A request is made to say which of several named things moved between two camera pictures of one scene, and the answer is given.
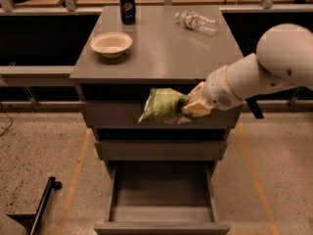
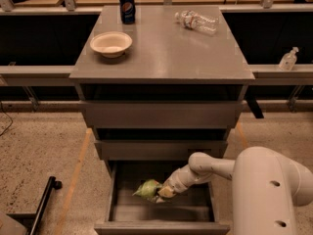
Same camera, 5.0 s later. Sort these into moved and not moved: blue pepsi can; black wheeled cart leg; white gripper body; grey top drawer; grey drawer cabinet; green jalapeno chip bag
Moved: green jalapeno chip bag; white gripper body
Not moved: blue pepsi can; black wheeled cart leg; grey drawer cabinet; grey top drawer
